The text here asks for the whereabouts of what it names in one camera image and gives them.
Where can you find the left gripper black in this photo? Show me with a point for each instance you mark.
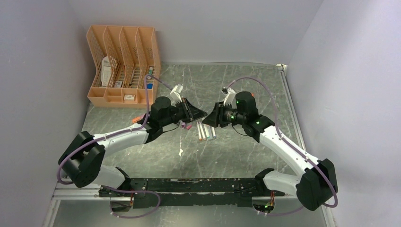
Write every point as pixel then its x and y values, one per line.
pixel 193 112

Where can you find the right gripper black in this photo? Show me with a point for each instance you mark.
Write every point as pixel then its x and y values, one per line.
pixel 216 118

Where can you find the white marker orange end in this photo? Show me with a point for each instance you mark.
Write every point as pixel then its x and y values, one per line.
pixel 199 131

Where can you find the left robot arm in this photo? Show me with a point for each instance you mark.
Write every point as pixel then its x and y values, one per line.
pixel 82 161

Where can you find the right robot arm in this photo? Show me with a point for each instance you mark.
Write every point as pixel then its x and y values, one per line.
pixel 314 181

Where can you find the small box in tray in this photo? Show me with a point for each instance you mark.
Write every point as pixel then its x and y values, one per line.
pixel 129 97

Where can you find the orange file organizer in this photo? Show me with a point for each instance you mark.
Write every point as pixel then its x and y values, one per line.
pixel 131 51

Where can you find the white packet in organizer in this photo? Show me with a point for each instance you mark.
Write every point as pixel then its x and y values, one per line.
pixel 106 71

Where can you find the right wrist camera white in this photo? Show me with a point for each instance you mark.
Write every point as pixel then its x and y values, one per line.
pixel 229 95

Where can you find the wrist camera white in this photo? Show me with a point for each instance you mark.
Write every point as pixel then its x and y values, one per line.
pixel 229 95
pixel 175 93

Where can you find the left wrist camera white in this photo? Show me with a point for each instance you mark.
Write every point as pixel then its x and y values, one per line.
pixel 175 93

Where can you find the black base frame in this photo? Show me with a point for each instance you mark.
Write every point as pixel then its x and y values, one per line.
pixel 188 192

